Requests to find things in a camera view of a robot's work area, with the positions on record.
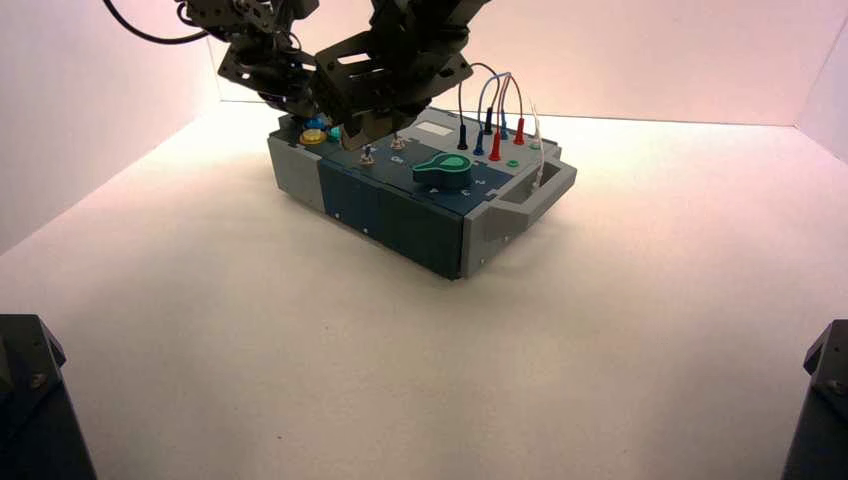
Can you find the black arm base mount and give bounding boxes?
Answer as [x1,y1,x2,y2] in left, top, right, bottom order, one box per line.
[0,314,99,480]
[781,319,848,480]

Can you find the black jumper cable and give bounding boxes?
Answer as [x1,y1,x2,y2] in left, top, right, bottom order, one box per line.
[457,62,499,152]

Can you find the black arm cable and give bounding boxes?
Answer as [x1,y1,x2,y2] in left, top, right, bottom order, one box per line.
[102,0,215,46]

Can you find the green rotary knob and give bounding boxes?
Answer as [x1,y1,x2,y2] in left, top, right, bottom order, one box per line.
[411,153,474,191]

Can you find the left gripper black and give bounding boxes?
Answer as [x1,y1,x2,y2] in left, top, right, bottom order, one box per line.
[218,38,321,119]

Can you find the red jumper cable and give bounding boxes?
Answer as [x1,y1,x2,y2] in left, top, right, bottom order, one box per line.
[488,74,527,163]

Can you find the blue jumper cable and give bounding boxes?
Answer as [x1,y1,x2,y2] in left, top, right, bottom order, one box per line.
[472,71,511,158]

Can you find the white jumper cable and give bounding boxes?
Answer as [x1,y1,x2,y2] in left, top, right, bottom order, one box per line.
[528,99,549,187]

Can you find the blue grey control box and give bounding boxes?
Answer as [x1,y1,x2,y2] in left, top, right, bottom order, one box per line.
[267,105,578,281]

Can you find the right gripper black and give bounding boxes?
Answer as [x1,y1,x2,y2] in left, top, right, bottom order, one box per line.
[311,29,475,152]

